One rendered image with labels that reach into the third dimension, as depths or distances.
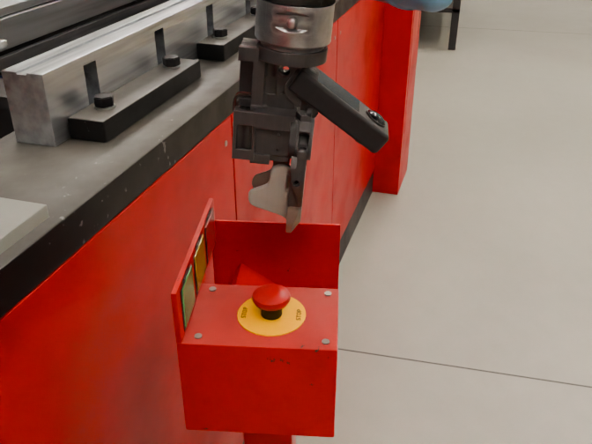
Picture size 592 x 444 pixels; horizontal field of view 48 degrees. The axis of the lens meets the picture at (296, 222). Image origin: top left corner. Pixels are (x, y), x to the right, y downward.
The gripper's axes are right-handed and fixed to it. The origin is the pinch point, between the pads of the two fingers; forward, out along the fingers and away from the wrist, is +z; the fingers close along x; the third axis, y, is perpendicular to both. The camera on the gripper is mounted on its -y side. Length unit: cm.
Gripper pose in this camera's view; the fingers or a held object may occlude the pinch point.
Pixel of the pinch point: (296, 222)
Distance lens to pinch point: 75.0
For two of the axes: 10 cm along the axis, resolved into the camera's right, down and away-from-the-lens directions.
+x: -0.7, 4.9, -8.7
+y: -9.9, -1.1, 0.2
